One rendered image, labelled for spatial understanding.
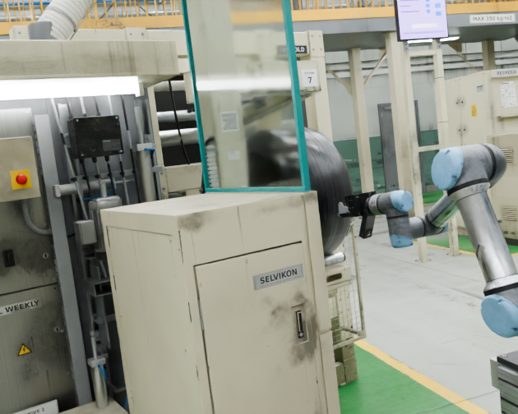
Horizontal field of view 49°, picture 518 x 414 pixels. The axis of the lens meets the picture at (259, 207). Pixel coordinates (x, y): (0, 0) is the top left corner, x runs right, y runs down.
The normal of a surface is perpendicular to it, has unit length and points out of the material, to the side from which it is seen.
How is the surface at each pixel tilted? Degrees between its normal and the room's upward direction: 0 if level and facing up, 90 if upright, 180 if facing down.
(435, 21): 90
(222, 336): 90
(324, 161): 63
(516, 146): 90
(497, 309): 97
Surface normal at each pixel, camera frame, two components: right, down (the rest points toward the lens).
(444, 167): -0.95, 0.02
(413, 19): 0.31, 0.06
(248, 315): 0.54, 0.02
